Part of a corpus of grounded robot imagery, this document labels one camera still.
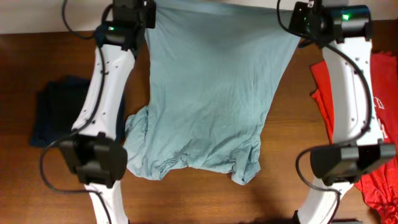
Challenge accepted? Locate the light blue grey t-shirt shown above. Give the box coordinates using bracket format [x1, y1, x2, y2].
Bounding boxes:
[124, 1, 299, 185]

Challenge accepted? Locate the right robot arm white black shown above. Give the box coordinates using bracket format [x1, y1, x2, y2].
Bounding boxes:
[288, 1, 396, 223]

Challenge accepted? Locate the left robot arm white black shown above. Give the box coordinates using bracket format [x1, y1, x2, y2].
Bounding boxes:
[58, 0, 157, 223]

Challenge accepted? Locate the folded dark navy garment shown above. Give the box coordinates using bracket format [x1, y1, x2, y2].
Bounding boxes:
[29, 75, 90, 147]

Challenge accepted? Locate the red t-shirt white print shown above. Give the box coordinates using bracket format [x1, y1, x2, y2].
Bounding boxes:
[310, 52, 397, 224]

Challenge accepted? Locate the right black cable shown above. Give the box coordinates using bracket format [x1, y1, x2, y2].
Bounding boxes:
[275, 0, 373, 224]

